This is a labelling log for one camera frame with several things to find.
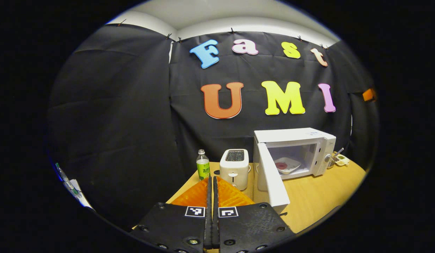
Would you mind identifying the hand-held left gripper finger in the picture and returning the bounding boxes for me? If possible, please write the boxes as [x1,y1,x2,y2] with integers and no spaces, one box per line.
[130,176,213,253]
[212,176,296,253]

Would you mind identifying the white microwave oven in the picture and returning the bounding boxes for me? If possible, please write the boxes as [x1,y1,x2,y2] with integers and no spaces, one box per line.
[253,128,337,214]

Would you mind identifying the white square plate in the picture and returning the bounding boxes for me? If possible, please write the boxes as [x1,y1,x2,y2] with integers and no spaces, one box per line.
[274,157,302,175]

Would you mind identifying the green label drink bottle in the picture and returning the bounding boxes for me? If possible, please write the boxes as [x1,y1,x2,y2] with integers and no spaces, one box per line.
[196,149,211,180]

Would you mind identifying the white toaster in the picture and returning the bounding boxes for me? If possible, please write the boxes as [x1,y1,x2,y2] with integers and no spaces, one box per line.
[219,149,250,191]

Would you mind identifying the white paper sheets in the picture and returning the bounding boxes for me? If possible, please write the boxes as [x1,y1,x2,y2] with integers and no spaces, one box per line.
[55,162,95,210]

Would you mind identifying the black backdrop cloth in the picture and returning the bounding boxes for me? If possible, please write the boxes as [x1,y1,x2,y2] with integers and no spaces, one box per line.
[47,23,379,231]

